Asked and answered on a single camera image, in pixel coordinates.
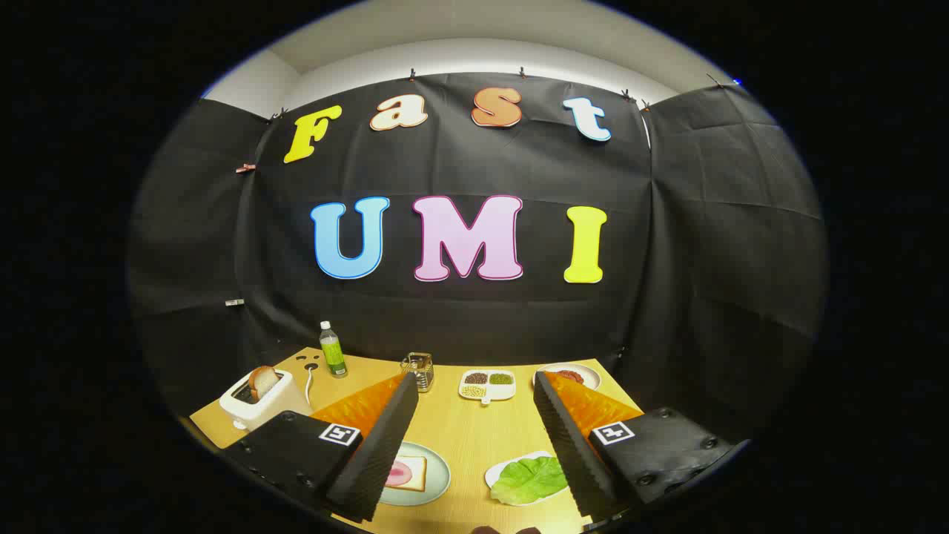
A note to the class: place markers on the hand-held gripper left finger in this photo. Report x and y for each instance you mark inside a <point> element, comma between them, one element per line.
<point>385,445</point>

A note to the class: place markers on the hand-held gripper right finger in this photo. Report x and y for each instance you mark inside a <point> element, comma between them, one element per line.
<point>571,445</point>

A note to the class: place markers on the green lettuce leaf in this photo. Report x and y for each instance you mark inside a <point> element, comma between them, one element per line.
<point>530,480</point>

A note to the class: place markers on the plain bread slice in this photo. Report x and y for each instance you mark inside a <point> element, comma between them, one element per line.
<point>263,382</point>

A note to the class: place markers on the pink ham slice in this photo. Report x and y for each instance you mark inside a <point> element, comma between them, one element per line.
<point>399,473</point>

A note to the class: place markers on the bread slice with ham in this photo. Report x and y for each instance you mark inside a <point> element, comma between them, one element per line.
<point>417,475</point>

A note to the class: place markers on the pale green round plate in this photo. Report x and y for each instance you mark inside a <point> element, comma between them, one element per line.
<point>437,475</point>

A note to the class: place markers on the white square plate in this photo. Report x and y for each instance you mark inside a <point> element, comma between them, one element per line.
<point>511,463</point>

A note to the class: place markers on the brown steak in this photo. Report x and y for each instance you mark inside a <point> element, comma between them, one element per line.
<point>569,375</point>

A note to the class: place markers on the white oval steak plate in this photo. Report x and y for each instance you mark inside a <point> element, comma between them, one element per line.
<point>589,377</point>

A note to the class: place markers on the white divided bean dish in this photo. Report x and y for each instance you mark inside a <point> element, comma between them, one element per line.
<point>486,386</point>

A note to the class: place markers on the green label plastic bottle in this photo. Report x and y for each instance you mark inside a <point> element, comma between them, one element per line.
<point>333,356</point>

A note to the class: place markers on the white toaster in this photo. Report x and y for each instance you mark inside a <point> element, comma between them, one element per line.
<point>278,406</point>

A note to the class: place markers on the black backdrop cloth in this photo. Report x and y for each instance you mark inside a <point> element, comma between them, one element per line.
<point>445,163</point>

